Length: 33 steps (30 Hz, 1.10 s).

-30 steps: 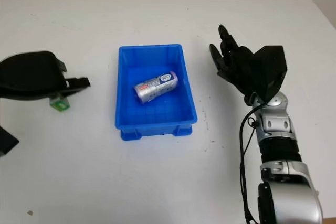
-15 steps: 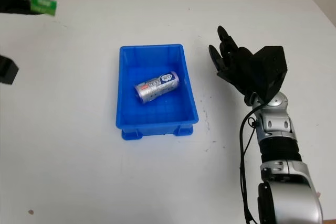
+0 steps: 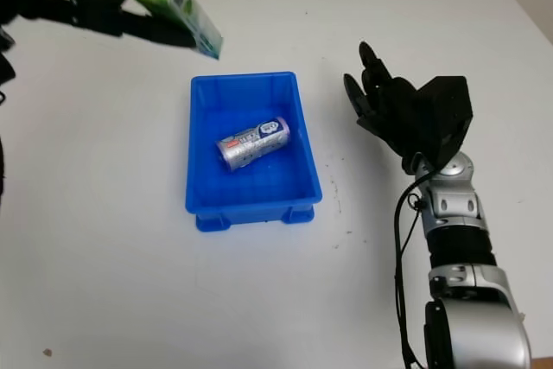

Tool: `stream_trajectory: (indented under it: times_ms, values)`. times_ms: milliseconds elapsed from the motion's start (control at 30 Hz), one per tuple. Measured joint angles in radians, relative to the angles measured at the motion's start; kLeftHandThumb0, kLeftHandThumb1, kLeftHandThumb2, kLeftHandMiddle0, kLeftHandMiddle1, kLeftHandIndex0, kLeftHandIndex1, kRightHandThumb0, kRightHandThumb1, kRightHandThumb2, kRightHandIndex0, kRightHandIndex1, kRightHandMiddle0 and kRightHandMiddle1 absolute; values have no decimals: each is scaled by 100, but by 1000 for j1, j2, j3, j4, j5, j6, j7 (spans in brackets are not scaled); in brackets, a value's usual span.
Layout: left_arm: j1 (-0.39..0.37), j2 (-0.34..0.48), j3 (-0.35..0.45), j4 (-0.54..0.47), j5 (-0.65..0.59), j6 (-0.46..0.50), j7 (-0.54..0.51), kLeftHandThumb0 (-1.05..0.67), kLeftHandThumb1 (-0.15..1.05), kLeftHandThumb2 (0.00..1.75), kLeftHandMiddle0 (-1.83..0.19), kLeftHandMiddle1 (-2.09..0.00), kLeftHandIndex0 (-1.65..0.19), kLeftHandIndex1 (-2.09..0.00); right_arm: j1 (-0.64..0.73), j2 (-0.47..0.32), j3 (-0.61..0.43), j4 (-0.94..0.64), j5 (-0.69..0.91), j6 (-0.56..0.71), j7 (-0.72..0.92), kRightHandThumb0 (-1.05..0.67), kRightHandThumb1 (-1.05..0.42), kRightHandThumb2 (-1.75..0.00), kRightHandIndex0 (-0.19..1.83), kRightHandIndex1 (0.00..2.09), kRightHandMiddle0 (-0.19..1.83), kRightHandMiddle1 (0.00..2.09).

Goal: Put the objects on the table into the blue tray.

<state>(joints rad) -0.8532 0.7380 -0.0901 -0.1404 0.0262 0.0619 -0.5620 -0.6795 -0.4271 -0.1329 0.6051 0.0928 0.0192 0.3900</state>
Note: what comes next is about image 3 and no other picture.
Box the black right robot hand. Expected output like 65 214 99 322
343 41 434 172

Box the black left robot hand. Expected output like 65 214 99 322
0 0 196 49

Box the silver purple bag roll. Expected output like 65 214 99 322
214 115 292 173

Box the blue plastic tray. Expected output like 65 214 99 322
184 70 324 235

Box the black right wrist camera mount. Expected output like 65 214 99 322
413 75 474 172

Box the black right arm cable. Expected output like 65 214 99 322
393 177 434 369

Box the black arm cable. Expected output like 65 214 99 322
0 137 8 211
393 177 434 369

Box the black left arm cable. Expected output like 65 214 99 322
0 137 8 211

